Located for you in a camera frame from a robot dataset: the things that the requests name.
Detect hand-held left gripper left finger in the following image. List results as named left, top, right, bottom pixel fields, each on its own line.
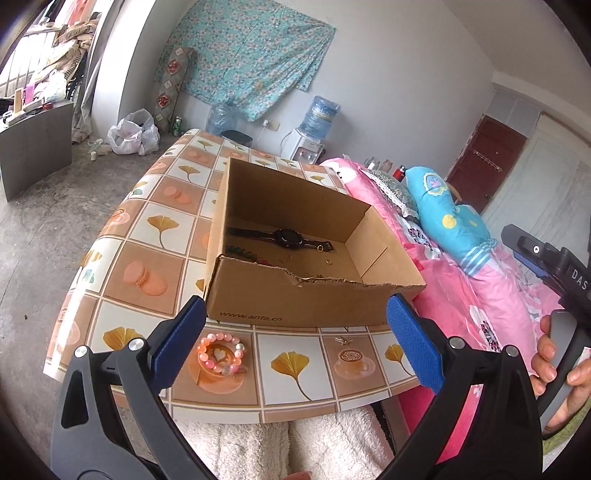
left=48, top=294, right=219, bottom=480

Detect blue cartoon pillow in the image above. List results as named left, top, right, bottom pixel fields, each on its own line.
left=406, top=165, right=504, bottom=278

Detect brown cardboard box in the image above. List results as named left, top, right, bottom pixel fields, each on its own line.
left=203, top=157, right=428, bottom=329

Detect white fluffy pants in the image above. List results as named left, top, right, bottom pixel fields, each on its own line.
left=178, top=406, right=398, bottom=480

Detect teal floral wall cloth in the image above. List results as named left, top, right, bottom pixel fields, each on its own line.
left=154, top=0, right=338, bottom=123

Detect plastic wrapped water bottle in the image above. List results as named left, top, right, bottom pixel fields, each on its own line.
left=204, top=102, right=241, bottom=137

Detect grey cabinet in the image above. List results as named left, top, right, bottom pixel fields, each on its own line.
left=0, top=99, right=75, bottom=202

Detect grey patterned long cushion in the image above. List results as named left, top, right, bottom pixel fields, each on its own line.
left=154, top=45, right=197, bottom=125

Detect grey curtain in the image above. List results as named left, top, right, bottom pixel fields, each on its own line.
left=69, top=18, right=114, bottom=144

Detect black wrist watch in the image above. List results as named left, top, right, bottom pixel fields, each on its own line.
left=226, top=226, right=335, bottom=254

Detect white plastic bag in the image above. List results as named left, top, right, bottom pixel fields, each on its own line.
left=107, top=108, right=161, bottom=156

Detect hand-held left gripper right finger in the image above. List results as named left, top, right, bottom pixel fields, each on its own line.
left=385, top=292, right=544, bottom=480

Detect white wooden door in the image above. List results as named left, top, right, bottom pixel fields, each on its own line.
left=480, top=82, right=591, bottom=252

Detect blue water dispenser bottle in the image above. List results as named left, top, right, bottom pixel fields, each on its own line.
left=300, top=95, right=341, bottom=139

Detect multicolour bead bracelet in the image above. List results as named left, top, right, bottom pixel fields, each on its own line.
left=226, top=244, right=271, bottom=266

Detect person's right hand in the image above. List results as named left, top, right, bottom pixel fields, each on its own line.
left=530, top=315, right=591, bottom=435

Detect pink floral blanket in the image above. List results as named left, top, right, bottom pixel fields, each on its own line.
left=321, top=157, right=591, bottom=467

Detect ginkgo print tablecloth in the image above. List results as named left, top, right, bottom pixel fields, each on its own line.
left=44, top=128, right=419, bottom=425

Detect brown door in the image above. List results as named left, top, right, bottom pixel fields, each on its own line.
left=445, top=115, right=527, bottom=215

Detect pink bead bracelet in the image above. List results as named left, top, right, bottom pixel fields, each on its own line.
left=197, top=333, right=247, bottom=376

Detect pile of clothes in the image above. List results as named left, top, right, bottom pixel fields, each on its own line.
left=28, top=14, right=100, bottom=102

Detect white water dispenser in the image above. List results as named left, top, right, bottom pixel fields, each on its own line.
left=279, top=128, right=326, bottom=164

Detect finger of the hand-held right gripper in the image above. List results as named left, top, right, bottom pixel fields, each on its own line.
left=501, top=224, right=564, bottom=285

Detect lace trimmed cushion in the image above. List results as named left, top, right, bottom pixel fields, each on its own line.
left=360, top=167, right=421, bottom=217

